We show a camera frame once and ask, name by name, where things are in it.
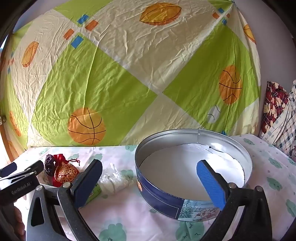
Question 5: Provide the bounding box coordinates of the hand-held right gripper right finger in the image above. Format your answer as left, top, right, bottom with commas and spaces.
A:
196, 159, 273, 241

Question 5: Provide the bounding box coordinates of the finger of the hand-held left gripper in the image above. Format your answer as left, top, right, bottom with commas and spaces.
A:
23, 161, 45, 175
0, 162, 18, 178

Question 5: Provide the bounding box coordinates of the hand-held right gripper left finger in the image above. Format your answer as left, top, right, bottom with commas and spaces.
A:
26, 159, 103, 241

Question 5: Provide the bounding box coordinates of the purple scrunchie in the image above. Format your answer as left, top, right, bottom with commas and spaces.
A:
44, 154, 57, 174

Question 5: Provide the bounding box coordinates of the red brocade pouch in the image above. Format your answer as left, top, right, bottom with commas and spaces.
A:
53, 154, 80, 188

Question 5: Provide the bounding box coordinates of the white packet with green label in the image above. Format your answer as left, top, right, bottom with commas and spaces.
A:
85, 162, 134, 207

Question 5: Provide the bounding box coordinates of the round blue tin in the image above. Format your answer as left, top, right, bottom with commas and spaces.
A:
135, 129, 253, 221

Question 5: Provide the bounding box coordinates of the person's left hand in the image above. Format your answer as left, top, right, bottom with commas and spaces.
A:
9, 206, 25, 237

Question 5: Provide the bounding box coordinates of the cloud print white tablecloth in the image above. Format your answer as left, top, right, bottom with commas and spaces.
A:
0, 133, 296, 241

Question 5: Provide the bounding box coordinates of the plaid cloth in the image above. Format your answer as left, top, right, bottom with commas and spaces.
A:
266, 80, 296, 160

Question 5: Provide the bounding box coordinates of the red patterned cloth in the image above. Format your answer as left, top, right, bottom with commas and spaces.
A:
259, 81, 290, 139

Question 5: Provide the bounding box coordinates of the ball print hanging bedsheet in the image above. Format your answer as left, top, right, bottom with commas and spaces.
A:
0, 0, 262, 149

